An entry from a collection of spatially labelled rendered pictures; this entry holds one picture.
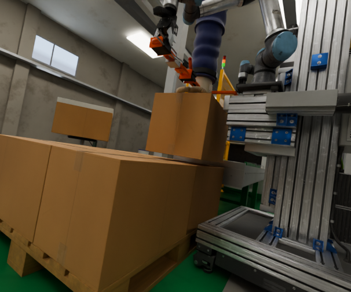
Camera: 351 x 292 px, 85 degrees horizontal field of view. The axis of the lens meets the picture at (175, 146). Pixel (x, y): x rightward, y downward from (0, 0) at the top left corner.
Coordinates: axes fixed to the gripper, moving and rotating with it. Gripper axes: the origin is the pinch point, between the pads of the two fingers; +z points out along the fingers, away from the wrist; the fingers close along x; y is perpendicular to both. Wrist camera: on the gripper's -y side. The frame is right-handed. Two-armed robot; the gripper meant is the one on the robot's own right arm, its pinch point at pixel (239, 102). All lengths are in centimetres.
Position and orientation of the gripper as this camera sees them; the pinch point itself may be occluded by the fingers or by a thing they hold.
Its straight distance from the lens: 176.6
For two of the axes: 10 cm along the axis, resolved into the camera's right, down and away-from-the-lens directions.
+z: -1.6, 9.9, -0.5
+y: -4.4, -1.2, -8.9
